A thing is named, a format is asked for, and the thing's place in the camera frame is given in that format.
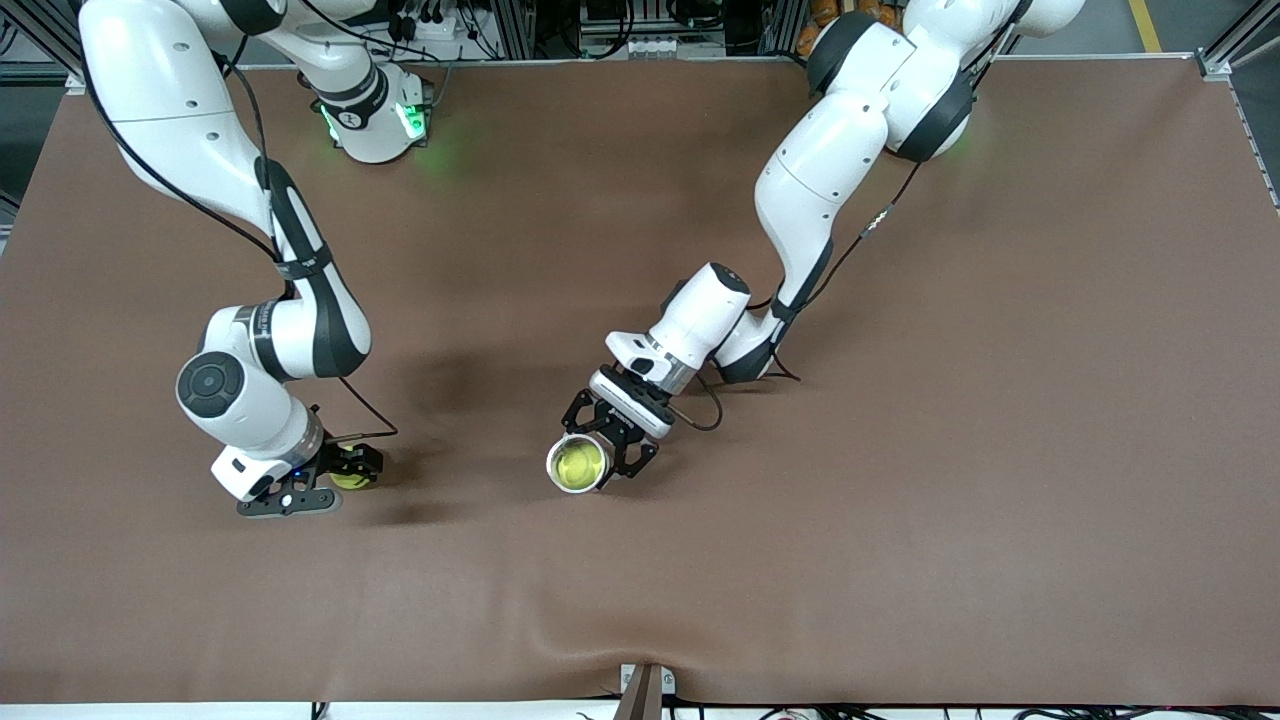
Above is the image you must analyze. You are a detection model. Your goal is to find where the brown upright post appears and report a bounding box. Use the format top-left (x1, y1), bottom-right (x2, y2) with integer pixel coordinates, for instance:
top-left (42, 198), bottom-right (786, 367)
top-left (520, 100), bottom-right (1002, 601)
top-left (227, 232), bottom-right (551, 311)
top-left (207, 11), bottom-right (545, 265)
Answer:
top-left (613, 665), bottom-right (663, 720)

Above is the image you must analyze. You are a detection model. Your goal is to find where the metal edge clamp bracket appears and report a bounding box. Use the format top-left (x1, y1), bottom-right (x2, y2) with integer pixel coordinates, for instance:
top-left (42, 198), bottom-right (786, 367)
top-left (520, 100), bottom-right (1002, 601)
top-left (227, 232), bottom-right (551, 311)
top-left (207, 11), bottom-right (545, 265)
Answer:
top-left (620, 662), bottom-right (677, 696)

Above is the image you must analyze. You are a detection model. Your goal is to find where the brown table mat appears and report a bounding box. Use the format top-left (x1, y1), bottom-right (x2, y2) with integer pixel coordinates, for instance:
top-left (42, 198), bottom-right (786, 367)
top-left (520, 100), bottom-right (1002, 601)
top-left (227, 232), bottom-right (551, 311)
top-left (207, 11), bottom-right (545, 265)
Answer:
top-left (0, 55), bottom-right (1280, 707)

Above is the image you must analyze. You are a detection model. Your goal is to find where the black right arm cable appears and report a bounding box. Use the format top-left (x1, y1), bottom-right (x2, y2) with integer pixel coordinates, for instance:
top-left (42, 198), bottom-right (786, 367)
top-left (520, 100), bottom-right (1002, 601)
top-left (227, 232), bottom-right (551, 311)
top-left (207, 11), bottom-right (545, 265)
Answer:
top-left (80, 0), bottom-right (399, 441)

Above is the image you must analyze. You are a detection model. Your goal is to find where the orange snack packets pile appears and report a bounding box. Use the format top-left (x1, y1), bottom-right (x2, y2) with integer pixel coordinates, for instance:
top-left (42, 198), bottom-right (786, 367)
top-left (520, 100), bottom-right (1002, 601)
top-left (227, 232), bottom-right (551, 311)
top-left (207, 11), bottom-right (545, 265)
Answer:
top-left (797, 0), bottom-right (906, 58)

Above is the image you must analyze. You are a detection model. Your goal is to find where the white power strip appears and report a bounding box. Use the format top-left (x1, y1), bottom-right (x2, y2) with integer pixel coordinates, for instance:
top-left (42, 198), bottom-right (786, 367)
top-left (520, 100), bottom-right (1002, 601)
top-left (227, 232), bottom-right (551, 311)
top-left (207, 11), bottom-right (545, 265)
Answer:
top-left (395, 5), bottom-right (461, 46)

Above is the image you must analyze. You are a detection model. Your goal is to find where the clear plastic tennis ball can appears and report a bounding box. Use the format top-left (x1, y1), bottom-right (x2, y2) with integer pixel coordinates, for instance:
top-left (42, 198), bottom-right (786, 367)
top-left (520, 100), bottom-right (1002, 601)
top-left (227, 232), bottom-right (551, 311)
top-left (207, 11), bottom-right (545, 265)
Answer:
top-left (546, 432), bottom-right (613, 495)

